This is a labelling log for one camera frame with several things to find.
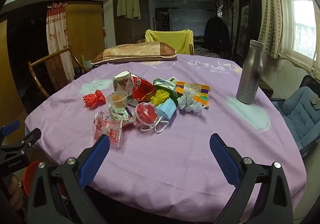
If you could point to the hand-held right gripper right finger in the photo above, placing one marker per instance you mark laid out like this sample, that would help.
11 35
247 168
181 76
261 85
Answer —
223 156

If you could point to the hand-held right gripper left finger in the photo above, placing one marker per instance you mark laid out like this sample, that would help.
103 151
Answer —
96 154

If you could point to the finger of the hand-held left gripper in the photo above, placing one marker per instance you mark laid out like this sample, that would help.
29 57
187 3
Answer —
30 139
10 126

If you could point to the red yarn bundle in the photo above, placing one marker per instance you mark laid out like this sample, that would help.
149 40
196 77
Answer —
95 99

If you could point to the printed white paper cup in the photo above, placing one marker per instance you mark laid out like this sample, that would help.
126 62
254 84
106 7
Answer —
121 84

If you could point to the yellow spiky ball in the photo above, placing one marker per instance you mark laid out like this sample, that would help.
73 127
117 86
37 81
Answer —
160 97

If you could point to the person's left hand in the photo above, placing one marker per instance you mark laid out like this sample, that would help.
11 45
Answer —
15 190

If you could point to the red plastic bin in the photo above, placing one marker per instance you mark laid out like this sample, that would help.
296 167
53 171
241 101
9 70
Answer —
28 174

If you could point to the clear wrapper red print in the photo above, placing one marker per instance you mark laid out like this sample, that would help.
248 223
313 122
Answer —
110 131

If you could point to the green white printed packet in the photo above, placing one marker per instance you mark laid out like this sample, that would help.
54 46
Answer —
120 113

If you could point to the purple printed tablecloth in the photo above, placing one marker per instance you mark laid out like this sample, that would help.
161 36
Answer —
175 164

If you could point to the clear orange jelly cup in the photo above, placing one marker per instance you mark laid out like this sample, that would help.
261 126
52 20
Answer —
117 100

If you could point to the crumpled grey blue tissue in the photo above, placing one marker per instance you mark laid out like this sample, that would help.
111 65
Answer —
190 104

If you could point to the clear round container red contents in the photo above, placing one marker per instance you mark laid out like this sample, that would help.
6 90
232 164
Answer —
146 114

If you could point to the carved wooden armchair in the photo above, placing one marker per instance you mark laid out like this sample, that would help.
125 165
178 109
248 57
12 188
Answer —
56 69

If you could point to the blue face mask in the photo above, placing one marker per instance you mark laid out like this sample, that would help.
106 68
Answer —
166 110

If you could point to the orange purple striped box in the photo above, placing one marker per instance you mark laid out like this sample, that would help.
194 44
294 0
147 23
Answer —
192 88

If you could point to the red foil snack bag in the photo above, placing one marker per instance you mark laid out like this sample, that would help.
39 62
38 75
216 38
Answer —
141 88

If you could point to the steel water bottle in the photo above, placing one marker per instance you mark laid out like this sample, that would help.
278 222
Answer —
250 76

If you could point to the blue cushioned chair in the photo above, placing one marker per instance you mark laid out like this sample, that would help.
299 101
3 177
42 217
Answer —
297 111

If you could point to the green white drink carton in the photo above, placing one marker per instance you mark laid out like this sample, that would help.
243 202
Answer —
163 84

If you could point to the green spray bottle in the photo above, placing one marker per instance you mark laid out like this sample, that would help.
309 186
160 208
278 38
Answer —
82 60

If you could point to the floral white curtain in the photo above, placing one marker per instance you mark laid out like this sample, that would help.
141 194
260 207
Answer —
56 29

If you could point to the brown patterned pillow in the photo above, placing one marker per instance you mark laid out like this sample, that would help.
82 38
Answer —
135 53

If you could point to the black hanging coat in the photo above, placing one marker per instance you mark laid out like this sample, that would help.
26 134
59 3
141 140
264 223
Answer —
216 34

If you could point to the dark wooden wardrobe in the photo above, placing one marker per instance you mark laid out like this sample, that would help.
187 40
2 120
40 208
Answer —
125 31

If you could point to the brown wooden door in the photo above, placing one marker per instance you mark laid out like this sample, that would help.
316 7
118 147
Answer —
85 24

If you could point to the dark framed painting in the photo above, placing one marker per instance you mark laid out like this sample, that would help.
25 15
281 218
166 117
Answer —
243 29

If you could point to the yellow cloth on chair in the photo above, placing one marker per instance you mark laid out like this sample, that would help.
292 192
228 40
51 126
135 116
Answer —
170 39

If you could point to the white hanging sheet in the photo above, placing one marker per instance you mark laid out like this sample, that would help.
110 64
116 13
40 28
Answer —
190 20

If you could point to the checkered beige curtain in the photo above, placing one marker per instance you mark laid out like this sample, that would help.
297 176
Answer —
270 19

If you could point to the beige hanging shirt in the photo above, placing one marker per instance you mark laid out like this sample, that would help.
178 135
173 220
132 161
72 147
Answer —
128 3

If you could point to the white framed window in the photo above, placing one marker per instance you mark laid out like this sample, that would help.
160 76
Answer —
302 21

